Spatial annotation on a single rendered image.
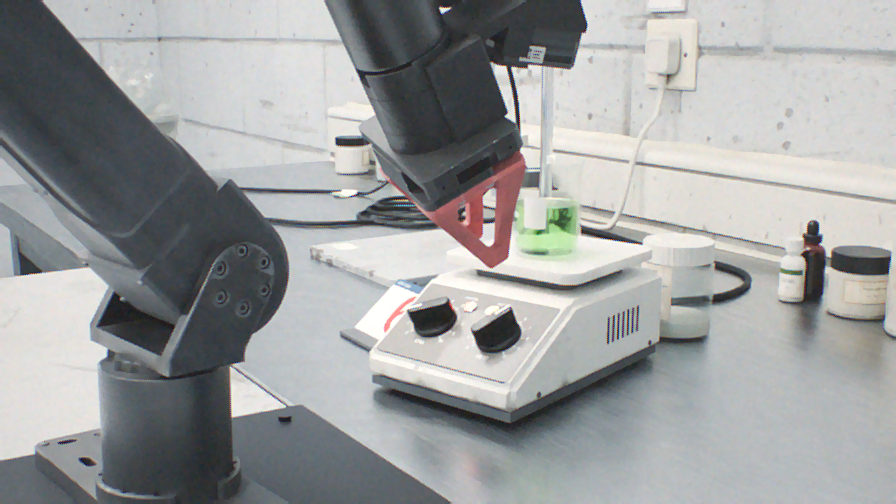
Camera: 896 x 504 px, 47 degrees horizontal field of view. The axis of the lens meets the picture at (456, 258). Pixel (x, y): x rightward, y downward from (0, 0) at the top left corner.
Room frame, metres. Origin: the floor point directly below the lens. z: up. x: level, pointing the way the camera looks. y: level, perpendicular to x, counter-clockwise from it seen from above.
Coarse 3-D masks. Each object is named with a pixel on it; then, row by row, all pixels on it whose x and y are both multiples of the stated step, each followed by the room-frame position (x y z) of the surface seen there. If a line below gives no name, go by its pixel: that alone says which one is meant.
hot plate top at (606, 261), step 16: (512, 240) 0.80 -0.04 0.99; (592, 240) 0.80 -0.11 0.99; (608, 240) 0.80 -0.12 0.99; (448, 256) 0.75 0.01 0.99; (464, 256) 0.74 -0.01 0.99; (512, 256) 0.74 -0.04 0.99; (576, 256) 0.74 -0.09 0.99; (592, 256) 0.74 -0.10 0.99; (608, 256) 0.74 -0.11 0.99; (624, 256) 0.74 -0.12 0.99; (640, 256) 0.75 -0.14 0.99; (496, 272) 0.72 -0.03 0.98; (512, 272) 0.71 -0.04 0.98; (528, 272) 0.71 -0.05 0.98; (544, 272) 0.70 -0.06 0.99; (560, 272) 0.69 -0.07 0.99; (576, 272) 0.69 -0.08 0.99; (592, 272) 0.70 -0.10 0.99; (608, 272) 0.72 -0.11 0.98
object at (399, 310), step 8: (392, 288) 0.86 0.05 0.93; (400, 288) 0.85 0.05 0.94; (384, 296) 0.85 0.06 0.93; (392, 296) 0.85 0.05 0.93; (400, 296) 0.84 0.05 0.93; (408, 296) 0.83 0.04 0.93; (416, 296) 0.82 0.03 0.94; (384, 304) 0.84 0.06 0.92; (392, 304) 0.84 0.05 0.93; (400, 304) 0.83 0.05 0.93; (408, 304) 0.82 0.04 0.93; (376, 312) 0.84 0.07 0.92; (384, 312) 0.83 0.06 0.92; (392, 312) 0.83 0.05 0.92; (400, 312) 0.82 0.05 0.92; (368, 320) 0.84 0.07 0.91; (376, 320) 0.83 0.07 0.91; (384, 320) 0.82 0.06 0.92; (392, 320) 0.82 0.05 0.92; (376, 328) 0.82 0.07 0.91; (384, 328) 0.81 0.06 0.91
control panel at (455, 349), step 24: (432, 288) 0.74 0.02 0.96; (456, 288) 0.73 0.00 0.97; (456, 312) 0.71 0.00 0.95; (480, 312) 0.70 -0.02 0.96; (528, 312) 0.68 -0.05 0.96; (552, 312) 0.67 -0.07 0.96; (408, 336) 0.70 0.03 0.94; (456, 336) 0.68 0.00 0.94; (528, 336) 0.66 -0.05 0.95; (432, 360) 0.67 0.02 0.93; (456, 360) 0.66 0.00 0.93; (480, 360) 0.65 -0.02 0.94; (504, 360) 0.64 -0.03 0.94
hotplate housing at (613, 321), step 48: (480, 288) 0.72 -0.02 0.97; (528, 288) 0.71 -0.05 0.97; (576, 288) 0.71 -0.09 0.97; (624, 288) 0.73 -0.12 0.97; (384, 336) 0.71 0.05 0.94; (576, 336) 0.68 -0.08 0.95; (624, 336) 0.73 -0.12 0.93; (384, 384) 0.69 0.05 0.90; (432, 384) 0.66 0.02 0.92; (480, 384) 0.64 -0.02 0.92; (528, 384) 0.63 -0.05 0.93; (576, 384) 0.68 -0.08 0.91
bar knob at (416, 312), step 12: (432, 300) 0.70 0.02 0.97; (444, 300) 0.69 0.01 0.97; (408, 312) 0.70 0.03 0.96; (420, 312) 0.69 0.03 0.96; (432, 312) 0.69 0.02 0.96; (444, 312) 0.69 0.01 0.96; (420, 324) 0.70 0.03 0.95; (432, 324) 0.70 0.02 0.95; (444, 324) 0.69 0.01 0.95; (432, 336) 0.69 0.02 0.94
